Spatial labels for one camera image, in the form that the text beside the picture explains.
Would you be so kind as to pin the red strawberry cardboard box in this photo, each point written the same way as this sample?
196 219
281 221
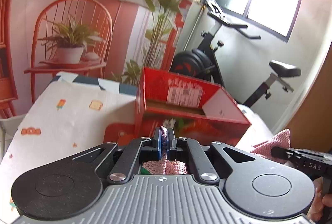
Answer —
193 108

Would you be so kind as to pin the red bear placemat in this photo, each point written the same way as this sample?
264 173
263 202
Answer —
122 133

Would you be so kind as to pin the pink knitted cloth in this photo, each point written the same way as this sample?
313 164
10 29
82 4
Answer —
166 167

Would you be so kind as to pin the person's right hand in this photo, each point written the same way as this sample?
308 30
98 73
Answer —
320 201

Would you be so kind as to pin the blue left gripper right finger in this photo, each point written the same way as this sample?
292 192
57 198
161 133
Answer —
171 144

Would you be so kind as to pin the white patterned tablecloth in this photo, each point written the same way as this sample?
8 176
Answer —
71 115

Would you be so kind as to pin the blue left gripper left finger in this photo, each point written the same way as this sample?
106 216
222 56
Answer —
157 143

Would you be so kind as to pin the printed living room backdrop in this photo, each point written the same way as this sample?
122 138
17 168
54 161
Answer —
32 20

